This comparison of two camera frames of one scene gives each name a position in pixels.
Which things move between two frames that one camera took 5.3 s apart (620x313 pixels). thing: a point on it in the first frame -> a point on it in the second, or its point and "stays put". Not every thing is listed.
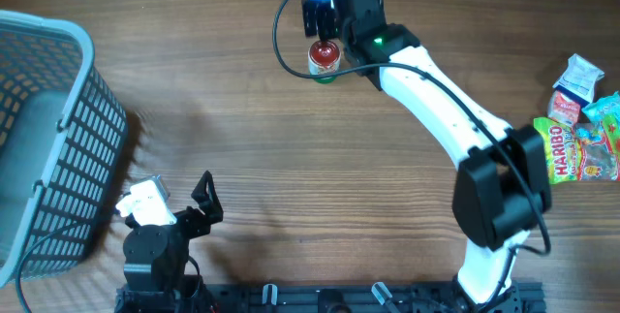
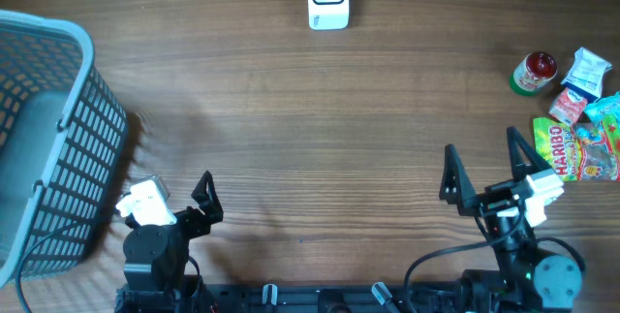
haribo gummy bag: x=582 y=152 stays put
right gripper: x=323 y=8 -> x=498 y=197
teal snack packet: x=603 y=107 stays put
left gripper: x=204 y=197 stays put
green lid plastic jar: x=324 y=57 -> x=532 y=73
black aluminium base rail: x=278 y=298 stays put
